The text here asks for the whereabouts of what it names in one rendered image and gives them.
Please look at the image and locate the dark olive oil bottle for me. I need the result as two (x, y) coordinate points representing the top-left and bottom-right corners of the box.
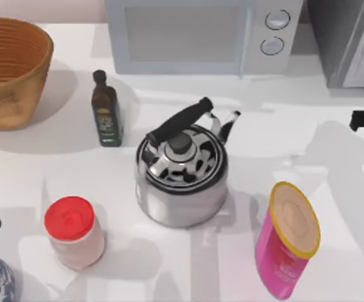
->
(91, 69), (123, 148)

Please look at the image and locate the microwave oven door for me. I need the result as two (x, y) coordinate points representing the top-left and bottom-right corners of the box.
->
(103, 0), (253, 79)

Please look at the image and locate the pale microwave oven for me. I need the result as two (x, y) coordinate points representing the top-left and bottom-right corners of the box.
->
(103, 0), (304, 80)

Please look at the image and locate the jar with red lid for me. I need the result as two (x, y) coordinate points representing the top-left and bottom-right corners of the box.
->
(43, 196), (106, 271)

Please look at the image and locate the round microwave knob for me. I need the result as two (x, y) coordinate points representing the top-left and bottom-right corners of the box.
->
(264, 9), (292, 30)
(259, 35), (286, 57)

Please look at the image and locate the pink can with yellow rim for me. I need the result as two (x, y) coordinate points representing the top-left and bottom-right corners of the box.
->
(254, 180), (322, 300)

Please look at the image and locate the woven wicker basket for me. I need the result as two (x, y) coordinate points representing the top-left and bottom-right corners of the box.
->
(0, 17), (55, 131)

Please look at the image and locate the steel kettle with black handle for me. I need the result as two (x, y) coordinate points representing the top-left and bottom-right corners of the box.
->
(134, 96), (242, 228)

